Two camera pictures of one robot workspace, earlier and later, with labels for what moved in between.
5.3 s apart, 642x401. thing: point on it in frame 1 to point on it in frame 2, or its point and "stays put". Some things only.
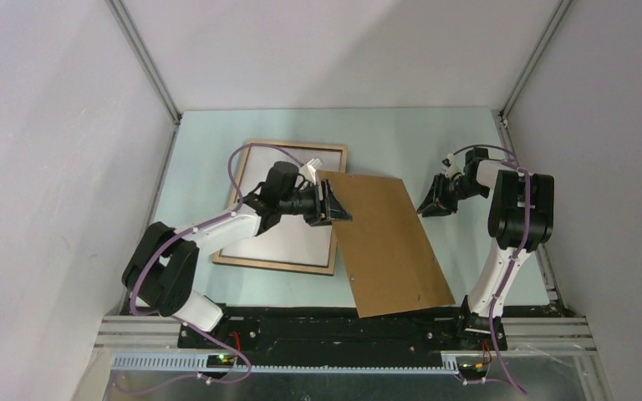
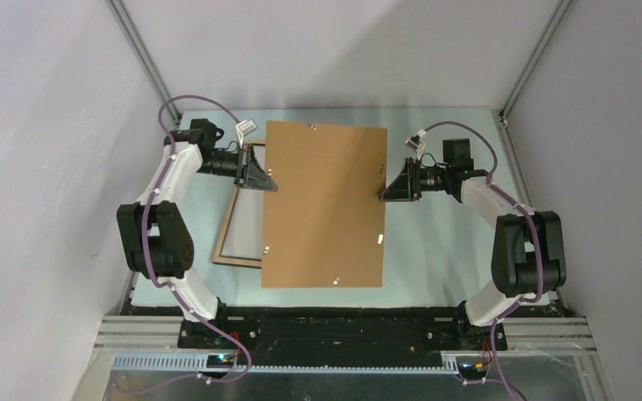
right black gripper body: [457, 190] to [415, 180]
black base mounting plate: [338, 329] stays put
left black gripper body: [310, 205] to [242, 159]
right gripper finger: [435, 210] to [395, 195]
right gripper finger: [436, 195] to [399, 188]
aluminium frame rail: [154, 342] stays put
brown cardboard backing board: [387, 259] to [324, 225]
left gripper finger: [334, 208] to [257, 177]
